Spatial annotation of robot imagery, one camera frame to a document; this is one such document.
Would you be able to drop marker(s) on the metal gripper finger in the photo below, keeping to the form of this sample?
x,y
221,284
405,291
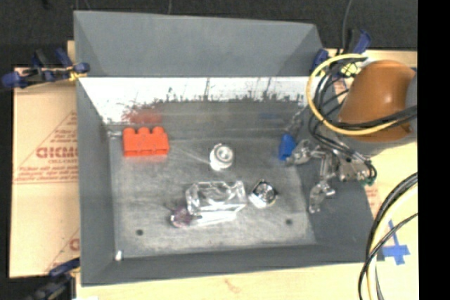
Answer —
x,y
302,152
319,195

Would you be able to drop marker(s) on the small blue block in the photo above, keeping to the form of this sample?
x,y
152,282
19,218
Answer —
x,y
285,147

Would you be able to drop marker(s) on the small clear glass jar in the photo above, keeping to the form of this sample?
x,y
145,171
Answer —
x,y
263,194

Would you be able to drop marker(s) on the white round cap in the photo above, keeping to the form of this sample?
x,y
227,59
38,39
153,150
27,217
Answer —
x,y
222,156

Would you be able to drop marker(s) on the clear glass block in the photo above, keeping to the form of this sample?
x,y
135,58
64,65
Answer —
x,y
216,202

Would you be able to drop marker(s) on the clear purple glass piece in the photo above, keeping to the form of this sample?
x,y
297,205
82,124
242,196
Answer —
x,y
181,218

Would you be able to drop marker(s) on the grey metal bin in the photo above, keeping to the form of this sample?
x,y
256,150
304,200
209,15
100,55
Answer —
x,y
197,52

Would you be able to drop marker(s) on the orange-red toy brick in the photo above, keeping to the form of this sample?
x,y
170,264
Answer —
x,y
145,142

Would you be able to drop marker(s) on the small white piece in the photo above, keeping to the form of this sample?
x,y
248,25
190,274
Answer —
x,y
118,255

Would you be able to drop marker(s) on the brown cardboard board red print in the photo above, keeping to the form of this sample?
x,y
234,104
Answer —
x,y
42,165

